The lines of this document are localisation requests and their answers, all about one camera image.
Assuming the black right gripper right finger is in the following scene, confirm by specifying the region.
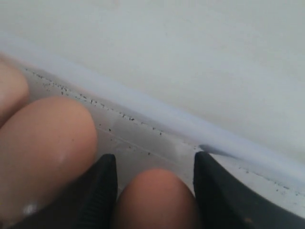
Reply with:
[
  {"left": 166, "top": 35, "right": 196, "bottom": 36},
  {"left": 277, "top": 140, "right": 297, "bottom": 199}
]
[{"left": 193, "top": 151, "right": 305, "bottom": 229}]

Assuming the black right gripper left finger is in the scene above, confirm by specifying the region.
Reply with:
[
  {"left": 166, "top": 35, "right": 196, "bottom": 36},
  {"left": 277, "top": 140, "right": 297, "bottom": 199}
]
[{"left": 13, "top": 154, "right": 118, "bottom": 229}]

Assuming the brown egg back left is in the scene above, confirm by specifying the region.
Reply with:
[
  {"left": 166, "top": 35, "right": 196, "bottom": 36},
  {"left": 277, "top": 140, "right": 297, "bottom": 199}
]
[{"left": 0, "top": 59, "right": 29, "bottom": 126}]

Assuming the brown egg second row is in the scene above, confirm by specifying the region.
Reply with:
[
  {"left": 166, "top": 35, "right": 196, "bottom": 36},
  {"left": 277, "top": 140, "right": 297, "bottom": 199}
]
[
  {"left": 0, "top": 97, "right": 97, "bottom": 222},
  {"left": 112, "top": 169, "right": 202, "bottom": 229}
]

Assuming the clear plastic container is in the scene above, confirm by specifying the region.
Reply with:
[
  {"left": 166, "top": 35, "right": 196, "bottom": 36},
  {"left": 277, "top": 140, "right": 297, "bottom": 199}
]
[{"left": 0, "top": 31, "right": 305, "bottom": 217}]

